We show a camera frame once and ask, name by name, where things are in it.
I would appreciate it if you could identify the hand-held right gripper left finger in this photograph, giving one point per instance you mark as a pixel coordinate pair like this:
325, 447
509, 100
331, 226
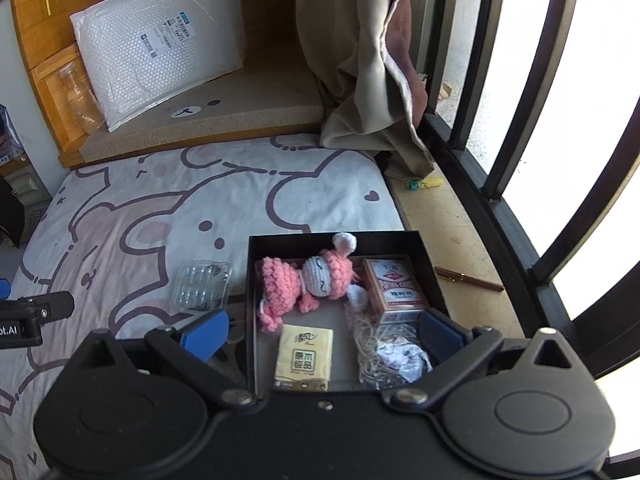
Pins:
205, 335

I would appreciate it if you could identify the white bubble mailer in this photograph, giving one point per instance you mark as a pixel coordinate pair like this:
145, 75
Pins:
150, 50

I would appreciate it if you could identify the pink crochet doll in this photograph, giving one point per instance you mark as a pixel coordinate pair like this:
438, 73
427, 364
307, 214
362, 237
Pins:
280, 280

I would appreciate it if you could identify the brown pen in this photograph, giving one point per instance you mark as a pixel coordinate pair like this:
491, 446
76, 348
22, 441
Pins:
470, 279

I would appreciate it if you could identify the printed bed sheet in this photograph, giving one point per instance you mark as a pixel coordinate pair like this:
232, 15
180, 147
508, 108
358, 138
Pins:
150, 200

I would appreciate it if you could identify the wooden cabinet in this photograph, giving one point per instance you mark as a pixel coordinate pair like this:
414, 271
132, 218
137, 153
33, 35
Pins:
40, 30

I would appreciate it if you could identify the black object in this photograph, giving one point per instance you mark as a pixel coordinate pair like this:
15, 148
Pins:
10, 215

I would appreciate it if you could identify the beige curtain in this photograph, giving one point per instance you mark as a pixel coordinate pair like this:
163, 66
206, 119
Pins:
360, 85

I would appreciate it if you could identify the black box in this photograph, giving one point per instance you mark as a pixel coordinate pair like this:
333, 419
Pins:
295, 247

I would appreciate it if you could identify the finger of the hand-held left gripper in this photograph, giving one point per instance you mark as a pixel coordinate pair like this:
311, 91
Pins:
50, 305
4, 290

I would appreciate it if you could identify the beige bear face cushion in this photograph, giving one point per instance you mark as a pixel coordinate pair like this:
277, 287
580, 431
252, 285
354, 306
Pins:
225, 115

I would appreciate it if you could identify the red playing card box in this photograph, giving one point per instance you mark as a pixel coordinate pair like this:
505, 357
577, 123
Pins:
395, 285

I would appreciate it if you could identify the crumpled clear wrapper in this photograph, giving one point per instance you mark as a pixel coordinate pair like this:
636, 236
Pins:
400, 360

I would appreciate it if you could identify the clear plastic tray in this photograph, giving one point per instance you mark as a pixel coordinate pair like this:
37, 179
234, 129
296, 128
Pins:
200, 285

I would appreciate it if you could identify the black window bars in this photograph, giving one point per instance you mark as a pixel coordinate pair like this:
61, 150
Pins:
500, 220

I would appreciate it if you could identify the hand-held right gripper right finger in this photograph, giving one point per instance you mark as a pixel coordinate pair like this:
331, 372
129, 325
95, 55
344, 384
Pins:
440, 337

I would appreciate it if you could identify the yellow green clothes peg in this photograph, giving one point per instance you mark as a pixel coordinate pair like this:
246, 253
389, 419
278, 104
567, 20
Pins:
430, 182

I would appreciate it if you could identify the clear plastic bottle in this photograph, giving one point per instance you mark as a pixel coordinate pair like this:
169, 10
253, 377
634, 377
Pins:
80, 100

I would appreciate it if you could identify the dark printed packet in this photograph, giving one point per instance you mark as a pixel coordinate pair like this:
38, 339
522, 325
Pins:
7, 135

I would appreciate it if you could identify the yellow tissue pack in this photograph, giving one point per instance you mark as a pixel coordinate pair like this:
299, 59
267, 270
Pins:
302, 355

